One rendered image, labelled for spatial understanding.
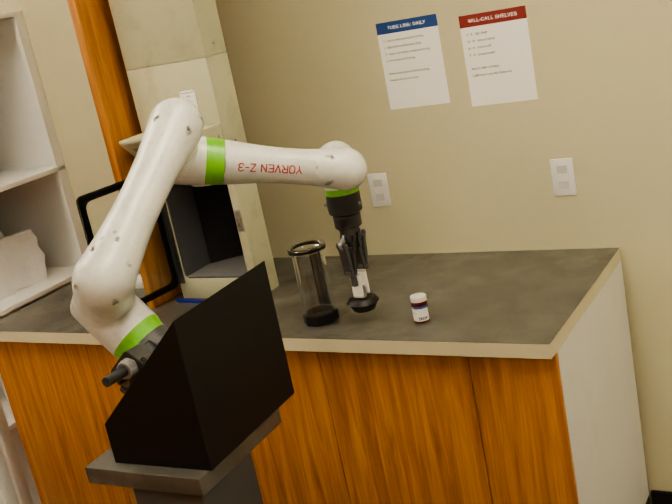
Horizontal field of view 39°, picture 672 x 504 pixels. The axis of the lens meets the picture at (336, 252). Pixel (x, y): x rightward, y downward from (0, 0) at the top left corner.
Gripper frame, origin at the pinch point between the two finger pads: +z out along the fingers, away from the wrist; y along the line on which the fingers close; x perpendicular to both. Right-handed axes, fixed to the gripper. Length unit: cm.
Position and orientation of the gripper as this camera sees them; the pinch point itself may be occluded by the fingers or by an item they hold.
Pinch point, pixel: (359, 283)
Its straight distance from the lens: 260.7
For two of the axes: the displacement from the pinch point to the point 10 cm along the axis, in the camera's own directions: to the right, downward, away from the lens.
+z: 1.9, 9.4, 2.7
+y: -4.8, 3.3, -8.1
